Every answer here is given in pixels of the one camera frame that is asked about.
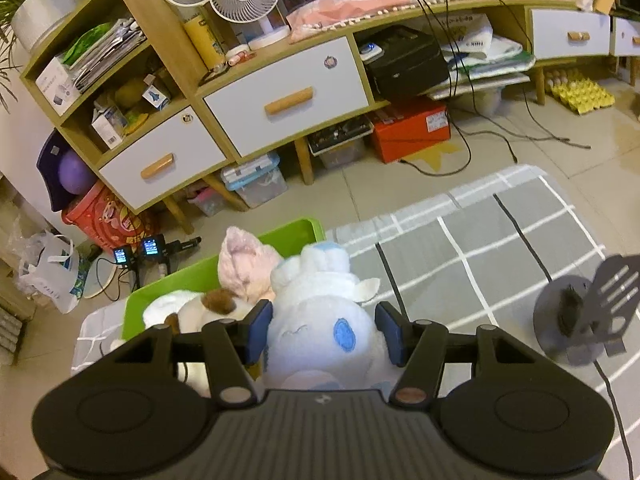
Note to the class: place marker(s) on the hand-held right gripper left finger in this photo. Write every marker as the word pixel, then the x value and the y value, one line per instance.
pixel 257 333

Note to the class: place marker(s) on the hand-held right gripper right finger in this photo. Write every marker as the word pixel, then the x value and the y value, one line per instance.
pixel 391 336

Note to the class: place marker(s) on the white plush toy blue cheeks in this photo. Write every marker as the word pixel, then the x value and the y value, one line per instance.
pixel 320 320

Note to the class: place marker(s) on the green plastic bin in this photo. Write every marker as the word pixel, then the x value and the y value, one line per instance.
pixel 200 272

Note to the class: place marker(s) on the brown and white plush toy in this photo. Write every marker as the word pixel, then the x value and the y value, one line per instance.
pixel 200 310

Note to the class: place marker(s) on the pink eared plush toy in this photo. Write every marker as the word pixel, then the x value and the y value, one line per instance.
pixel 245 265

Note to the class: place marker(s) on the grey checked blanket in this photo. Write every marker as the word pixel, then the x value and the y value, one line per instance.
pixel 475 260

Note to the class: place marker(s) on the black device with screen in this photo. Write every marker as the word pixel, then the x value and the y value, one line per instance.
pixel 123 255
pixel 152 246

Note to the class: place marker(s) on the small clear box pink contents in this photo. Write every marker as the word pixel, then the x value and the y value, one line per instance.
pixel 207 203

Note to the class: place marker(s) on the clear storage box blue lid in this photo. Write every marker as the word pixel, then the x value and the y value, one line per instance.
pixel 257 182

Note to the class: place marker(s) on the grey metal stand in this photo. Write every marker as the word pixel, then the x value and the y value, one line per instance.
pixel 565 310

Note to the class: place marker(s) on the yellow star mat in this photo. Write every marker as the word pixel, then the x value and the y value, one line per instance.
pixel 435 157

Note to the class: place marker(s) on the red patterned bucket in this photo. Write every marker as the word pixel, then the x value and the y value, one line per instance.
pixel 107 220

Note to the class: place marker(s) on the clear box dark contents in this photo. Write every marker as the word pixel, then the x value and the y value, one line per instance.
pixel 340 142

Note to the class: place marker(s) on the orange box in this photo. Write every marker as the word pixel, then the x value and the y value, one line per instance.
pixel 407 130

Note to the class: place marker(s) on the white drawer with sticker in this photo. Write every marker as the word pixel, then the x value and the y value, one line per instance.
pixel 170 140
pixel 280 80

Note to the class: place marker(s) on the white plastic bag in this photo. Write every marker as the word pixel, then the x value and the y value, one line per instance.
pixel 47 275

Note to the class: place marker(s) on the purple ball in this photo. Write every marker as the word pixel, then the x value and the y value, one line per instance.
pixel 76 174

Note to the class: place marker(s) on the white box with barcode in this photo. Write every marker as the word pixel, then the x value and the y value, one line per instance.
pixel 107 127

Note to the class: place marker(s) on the small box with blue figure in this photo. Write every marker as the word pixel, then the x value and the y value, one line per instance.
pixel 156 92

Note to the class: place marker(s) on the purple bag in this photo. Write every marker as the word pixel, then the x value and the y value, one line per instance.
pixel 50 170

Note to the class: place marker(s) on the yellow round fruit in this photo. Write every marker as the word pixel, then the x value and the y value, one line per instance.
pixel 129 94

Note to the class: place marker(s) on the black printer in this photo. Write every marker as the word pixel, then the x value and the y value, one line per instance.
pixel 405 62

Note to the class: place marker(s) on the yellow cylinder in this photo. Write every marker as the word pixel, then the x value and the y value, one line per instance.
pixel 202 42

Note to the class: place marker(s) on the stack of papers and bags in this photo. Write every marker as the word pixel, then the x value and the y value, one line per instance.
pixel 490 55

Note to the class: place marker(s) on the wooden cabinet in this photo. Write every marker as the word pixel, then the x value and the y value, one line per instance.
pixel 160 40

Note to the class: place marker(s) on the yellow egg trays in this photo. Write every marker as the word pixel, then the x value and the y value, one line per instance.
pixel 580 91

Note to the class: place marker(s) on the white carton box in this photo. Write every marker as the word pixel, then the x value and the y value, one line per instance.
pixel 55 87

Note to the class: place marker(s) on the stack of magazines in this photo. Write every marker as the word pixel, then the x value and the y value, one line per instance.
pixel 105 52

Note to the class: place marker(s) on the pink cloth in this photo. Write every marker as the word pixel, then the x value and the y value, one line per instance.
pixel 350 7

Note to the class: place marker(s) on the green plant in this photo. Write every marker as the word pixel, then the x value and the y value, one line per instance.
pixel 7 25

